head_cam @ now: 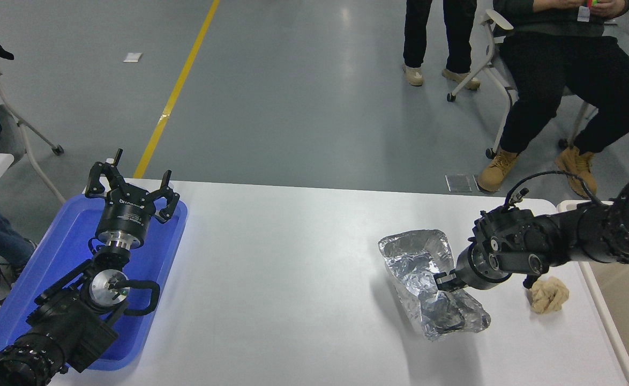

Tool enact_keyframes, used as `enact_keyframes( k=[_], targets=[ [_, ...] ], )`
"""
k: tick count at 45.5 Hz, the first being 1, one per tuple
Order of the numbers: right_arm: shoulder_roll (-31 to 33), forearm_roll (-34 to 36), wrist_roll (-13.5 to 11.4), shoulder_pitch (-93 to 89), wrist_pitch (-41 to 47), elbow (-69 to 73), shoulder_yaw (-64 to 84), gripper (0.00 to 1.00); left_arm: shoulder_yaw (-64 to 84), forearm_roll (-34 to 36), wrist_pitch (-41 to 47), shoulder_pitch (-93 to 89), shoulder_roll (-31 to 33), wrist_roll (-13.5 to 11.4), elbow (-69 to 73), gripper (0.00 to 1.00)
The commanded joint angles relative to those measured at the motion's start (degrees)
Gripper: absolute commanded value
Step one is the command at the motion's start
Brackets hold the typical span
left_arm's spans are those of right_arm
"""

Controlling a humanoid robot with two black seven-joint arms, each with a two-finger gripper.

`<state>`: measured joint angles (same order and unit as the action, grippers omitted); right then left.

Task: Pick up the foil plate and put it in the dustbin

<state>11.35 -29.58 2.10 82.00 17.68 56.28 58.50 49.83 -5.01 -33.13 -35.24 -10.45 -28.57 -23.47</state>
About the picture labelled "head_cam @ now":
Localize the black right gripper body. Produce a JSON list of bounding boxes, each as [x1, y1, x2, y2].
[[452, 242, 510, 292]]

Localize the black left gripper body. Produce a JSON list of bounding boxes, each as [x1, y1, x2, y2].
[[95, 193, 158, 243]]

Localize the foil plate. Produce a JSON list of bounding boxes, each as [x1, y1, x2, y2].
[[378, 229, 492, 342]]

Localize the clear floor plate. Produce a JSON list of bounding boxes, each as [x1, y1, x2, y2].
[[445, 174, 474, 194]]

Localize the seated person's left hand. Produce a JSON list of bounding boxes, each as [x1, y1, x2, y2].
[[592, 0, 629, 18]]

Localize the blue plastic tray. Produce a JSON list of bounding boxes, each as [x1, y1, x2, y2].
[[0, 185, 189, 372]]

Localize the crumpled tan paper ball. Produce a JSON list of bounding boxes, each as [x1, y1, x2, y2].
[[529, 276, 570, 315]]

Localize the large pale bin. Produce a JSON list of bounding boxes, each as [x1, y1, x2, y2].
[[557, 200, 629, 386]]

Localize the standing person with beige shoes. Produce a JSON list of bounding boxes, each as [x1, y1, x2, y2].
[[403, 0, 481, 91]]

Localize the white wheeled chair with armrest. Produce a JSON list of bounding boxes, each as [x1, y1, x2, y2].
[[446, 8, 629, 160]]

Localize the white frame wheeled chair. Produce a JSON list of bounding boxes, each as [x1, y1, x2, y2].
[[0, 67, 66, 204]]

